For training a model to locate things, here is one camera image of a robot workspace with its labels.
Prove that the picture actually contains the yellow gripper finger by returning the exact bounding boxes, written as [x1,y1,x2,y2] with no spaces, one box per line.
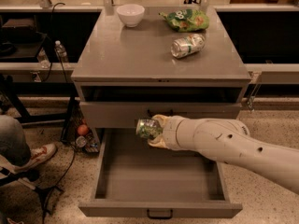
[148,135,168,149]
[152,114,170,128]

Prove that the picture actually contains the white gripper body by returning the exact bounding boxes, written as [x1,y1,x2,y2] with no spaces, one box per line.
[163,116,184,150]

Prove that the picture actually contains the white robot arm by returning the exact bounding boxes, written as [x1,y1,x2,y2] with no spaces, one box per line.
[150,115,299,194]

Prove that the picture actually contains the open bottom grey drawer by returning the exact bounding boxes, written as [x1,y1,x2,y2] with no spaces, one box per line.
[78,129,242,219]

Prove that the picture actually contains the grey drawer cabinet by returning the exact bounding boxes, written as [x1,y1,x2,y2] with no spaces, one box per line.
[72,7,249,141]

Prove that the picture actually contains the closed middle grey drawer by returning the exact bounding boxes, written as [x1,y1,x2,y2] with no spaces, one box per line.
[79,102,241,128]

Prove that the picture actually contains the silver green soda can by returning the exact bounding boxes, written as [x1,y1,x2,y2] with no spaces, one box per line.
[170,34,206,59]

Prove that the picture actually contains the orange fruit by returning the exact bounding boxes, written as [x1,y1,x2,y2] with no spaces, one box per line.
[77,124,90,136]

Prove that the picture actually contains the small clear jar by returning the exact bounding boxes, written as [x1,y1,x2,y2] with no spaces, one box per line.
[76,136,87,147]

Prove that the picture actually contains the green chip bag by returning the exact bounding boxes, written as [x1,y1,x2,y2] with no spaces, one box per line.
[159,8,209,33]

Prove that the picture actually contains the white bowl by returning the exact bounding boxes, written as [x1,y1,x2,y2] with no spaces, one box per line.
[117,4,145,27]

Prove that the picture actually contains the white red sneaker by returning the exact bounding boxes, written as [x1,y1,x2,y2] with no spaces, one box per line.
[13,144,57,173]

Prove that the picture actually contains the clear water bottle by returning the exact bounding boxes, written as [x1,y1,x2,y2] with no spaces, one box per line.
[55,40,69,63]

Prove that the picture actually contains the person leg in jeans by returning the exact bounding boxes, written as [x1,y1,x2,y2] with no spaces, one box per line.
[0,115,31,167]

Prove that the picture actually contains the black tripod stand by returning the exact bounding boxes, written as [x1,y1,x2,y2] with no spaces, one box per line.
[0,166,64,224]

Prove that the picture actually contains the black floor cable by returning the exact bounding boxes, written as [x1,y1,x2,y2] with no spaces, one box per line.
[40,54,78,224]

